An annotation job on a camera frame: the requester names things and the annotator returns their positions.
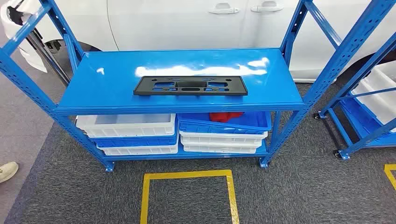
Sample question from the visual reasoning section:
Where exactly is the blue wheeled shelf rack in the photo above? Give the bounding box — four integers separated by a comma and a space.
313, 31, 396, 161

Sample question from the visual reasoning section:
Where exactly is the blue metal shelf rack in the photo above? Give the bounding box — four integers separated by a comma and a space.
0, 0, 396, 173

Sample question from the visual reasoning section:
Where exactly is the white car door handle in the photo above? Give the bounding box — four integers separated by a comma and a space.
250, 0, 283, 13
208, 2, 240, 15

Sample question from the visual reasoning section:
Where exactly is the white car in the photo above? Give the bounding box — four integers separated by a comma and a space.
0, 0, 396, 83

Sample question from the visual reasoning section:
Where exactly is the red cloth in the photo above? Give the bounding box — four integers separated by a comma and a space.
209, 112, 245, 123

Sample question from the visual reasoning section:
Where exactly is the person's shoe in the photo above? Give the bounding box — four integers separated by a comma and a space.
0, 161, 19, 183

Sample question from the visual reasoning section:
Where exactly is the dark metal bar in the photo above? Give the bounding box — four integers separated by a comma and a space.
24, 28, 71, 86

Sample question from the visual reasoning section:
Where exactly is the blue plastic bin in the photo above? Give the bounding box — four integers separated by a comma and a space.
340, 97, 396, 146
177, 111, 272, 135
92, 130, 178, 148

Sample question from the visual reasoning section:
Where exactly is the yellow floor tape square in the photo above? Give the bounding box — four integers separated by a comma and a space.
140, 169, 240, 224

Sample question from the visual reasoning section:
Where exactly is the black perforated plastic part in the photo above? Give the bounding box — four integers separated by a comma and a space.
133, 76, 248, 97

